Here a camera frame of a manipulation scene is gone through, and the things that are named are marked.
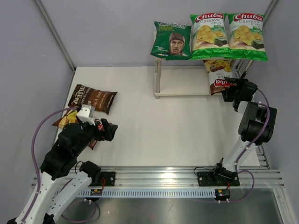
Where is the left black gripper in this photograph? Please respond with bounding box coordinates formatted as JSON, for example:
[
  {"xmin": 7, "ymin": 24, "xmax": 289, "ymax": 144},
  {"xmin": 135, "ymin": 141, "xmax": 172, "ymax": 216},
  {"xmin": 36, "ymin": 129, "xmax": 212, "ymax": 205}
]
[{"xmin": 73, "ymin": 118, "xmax": 117, "ymax": 156}]

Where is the brown Chuba cassava chips bag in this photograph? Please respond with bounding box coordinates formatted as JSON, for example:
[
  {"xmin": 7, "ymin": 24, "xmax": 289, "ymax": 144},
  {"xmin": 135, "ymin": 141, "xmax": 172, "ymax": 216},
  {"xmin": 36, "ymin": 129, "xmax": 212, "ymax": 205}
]
[{"xmin": 203, "ymin": 59, "xmax": 235, "ymax": 96}]

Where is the green Chuba cassava chips bag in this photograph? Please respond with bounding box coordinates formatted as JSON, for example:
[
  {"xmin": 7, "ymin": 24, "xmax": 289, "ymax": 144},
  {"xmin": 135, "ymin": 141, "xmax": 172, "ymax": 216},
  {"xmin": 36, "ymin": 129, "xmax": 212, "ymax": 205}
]
[{"xmin": 228, "ymin": 13, "xmax": 268, "ymax": 61}]

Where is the dark green Real chips bag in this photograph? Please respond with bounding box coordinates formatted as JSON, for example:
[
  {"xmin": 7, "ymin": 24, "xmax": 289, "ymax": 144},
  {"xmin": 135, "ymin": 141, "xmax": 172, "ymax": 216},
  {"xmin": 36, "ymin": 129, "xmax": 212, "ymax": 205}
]
[{"xmin": 150, "ymin": 21, "xmax": 192, "ymax": 61}]

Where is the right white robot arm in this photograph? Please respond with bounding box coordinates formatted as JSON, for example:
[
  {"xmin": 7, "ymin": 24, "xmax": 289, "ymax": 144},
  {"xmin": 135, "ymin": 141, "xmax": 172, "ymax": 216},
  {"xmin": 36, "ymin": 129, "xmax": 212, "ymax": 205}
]
[{"xmin": 212, "ymin": 77, "xmax": 277, "ymax": 186}]

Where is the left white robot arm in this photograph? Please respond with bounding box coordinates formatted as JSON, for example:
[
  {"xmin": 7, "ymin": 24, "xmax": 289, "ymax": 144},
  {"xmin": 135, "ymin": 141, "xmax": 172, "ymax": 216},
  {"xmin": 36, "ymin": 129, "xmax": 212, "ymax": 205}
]
[{"xmin": 8, "ymin": 119, "xmax": 118, "ymax": 224}]

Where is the white two-tier wooden shelf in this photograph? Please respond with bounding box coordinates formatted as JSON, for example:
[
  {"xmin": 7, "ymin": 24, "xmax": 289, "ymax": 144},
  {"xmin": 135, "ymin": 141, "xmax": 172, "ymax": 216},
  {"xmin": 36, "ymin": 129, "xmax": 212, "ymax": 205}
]
[{"xmin": 153, "ymin": 30, "xmax": 254, "ymax": 100}]

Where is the brown Kettle sea salt bag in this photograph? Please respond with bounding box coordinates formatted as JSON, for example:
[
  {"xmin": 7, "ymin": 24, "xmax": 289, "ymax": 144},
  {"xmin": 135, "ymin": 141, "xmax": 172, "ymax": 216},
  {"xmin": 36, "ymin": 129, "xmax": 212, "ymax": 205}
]
[{"xmin": 68, "ymin": 84, "xmax": 118, "ymax": 115}]

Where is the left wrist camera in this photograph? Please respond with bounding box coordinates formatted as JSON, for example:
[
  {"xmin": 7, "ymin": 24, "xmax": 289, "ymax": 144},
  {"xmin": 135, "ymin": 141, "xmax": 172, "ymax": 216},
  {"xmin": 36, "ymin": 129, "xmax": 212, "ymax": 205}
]
[{"xmin": 77, "ymin": 105, "xmax": 95, "ymax": 126}]

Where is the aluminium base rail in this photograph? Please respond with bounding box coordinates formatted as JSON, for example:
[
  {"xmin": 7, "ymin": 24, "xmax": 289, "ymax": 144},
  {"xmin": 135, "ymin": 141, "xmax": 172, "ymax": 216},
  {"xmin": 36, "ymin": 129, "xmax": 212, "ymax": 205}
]
[{"xmin": 79, "ymin": 167, "xmax": 284, "ymax": 198}]

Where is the right aluminium frame post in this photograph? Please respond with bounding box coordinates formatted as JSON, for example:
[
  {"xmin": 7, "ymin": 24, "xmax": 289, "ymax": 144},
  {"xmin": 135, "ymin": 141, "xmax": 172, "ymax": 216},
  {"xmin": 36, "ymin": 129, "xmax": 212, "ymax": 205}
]
[{"xmin": 257, "ymin": 0, "xmax": 280, "ymax": 31}]

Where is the aluminium frame post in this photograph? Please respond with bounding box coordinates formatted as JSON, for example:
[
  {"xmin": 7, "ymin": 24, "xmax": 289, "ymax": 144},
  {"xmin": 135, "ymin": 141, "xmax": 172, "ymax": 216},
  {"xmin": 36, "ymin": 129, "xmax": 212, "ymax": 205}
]
[
  {"xmin": 33, "ymin": 0, "xmax": 76, "ymax": 74},
  {"xmin": 257, "ymin": 0, "xmax": 280, "ymax": 31}
]

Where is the left aluminium frame post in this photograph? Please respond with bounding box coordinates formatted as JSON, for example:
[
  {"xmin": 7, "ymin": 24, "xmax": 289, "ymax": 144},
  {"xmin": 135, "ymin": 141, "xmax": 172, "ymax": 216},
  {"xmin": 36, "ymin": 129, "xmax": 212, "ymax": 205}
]
[{"xmin": 33, "ymin": 0, "xmax": 76, "ymax": 74}]

